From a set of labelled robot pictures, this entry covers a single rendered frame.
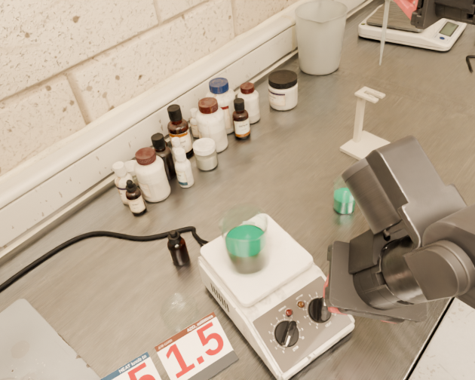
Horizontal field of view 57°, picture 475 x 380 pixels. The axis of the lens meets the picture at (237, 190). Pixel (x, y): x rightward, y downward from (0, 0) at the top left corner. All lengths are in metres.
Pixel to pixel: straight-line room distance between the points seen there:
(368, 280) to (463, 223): 0.15
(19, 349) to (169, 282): 0.23
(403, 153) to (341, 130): 0.62
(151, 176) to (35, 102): 0.23
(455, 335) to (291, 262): 0.24
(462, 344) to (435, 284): 0.37
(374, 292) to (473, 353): 0.27
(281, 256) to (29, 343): 0.38
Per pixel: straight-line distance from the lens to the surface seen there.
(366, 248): 0.42
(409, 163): 0.36
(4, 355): 0.73
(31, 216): 0.86
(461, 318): 0.70
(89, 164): 0.88
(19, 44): 0.81
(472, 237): 0.29
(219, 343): 0.63
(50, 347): 0.71
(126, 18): 0.90
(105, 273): 0.76
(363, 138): 0.94
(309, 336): 0.60
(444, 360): 0.66
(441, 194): 0.36
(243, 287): 0.58
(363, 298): 0.44
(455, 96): 1.13
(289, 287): 0.60
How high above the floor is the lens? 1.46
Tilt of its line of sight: 43 degrees down
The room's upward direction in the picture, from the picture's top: 7 degrees counter-clockwise
